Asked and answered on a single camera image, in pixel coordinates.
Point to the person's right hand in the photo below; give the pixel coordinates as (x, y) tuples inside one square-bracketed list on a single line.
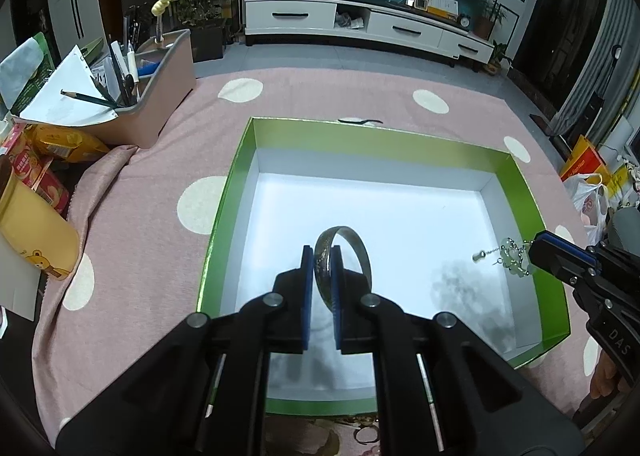
[(607, 376)]

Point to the yellow and red box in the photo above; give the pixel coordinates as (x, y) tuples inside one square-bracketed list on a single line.
[(585, 158)]

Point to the potted plant in brown pot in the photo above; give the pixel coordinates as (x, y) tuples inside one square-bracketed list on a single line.
[(487, 18)]

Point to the yellow desk calendar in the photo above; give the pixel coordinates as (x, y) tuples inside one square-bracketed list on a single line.
[(442, 6)]

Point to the pink desk organizer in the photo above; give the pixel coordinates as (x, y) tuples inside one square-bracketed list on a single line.
[(155, 106)]

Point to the white plastic bag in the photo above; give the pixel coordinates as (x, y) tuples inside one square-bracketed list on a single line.
[(587, 206)]

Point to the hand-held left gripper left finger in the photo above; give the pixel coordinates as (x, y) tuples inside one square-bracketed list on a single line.
[(307, 296)]

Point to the white tv cabinet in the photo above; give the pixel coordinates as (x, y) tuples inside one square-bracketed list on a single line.
[(290, 16)]

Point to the pink polka dot tablecloth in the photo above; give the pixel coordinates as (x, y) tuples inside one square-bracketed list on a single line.
[(150, 236)]

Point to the white paper sheet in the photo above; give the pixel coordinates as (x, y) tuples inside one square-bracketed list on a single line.
[(55, 96)]

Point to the grey striped curtain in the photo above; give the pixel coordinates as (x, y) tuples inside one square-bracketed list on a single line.
[(600, 61)]

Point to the green packet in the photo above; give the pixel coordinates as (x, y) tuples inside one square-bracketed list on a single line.
[(22, 71)]

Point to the silver bangle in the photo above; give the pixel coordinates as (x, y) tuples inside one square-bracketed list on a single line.
[(322, 281)]

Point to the yellow bear canister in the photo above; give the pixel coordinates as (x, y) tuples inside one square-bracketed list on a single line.
[(35, 231)]

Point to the small white screen device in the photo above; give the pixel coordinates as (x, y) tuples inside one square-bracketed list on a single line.
[(416, 2)]

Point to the green cardboard box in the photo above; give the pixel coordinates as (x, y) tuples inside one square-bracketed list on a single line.
[(380, 216)]

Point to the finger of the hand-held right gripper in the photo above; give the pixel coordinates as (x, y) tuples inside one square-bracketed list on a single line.
[(565, 246), (555, 261)]

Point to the black planter with plants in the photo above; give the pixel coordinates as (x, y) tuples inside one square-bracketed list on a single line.
[(205, 31)]

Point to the yellow bag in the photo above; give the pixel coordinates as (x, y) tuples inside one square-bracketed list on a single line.
[(620, 181)]

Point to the white card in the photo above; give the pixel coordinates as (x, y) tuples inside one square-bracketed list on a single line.
[(17, 286)]

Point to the yellow back scratcher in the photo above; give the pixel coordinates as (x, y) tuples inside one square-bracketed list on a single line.
[(161, 6)]

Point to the yellow snack packet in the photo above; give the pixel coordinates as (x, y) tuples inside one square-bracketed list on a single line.
[(65, 141)]

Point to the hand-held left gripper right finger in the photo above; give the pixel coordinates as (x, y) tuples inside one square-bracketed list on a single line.
[(337, 296)]

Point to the white pen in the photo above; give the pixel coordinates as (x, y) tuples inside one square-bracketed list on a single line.
[(132, 71)]

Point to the small floor potted plant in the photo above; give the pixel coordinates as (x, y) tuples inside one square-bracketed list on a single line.
[(497, 58)]

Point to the red snack packet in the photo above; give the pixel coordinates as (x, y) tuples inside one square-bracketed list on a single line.
[(35, 171)]

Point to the dark pencil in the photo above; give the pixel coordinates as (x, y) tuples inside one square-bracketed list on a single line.
[(104, 91), (87, 97)]

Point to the small black clock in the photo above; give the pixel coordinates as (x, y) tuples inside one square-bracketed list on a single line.
[(465, 21)]

